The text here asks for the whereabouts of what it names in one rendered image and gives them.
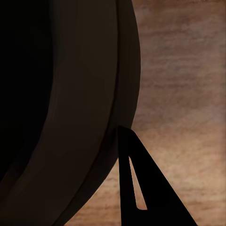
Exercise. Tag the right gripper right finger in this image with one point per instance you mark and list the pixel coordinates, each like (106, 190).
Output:
(164, 207)

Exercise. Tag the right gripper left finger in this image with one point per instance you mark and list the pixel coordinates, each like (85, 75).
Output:
(11, 141)

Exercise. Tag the cauldron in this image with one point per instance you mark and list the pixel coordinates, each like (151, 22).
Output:
(70, 75)

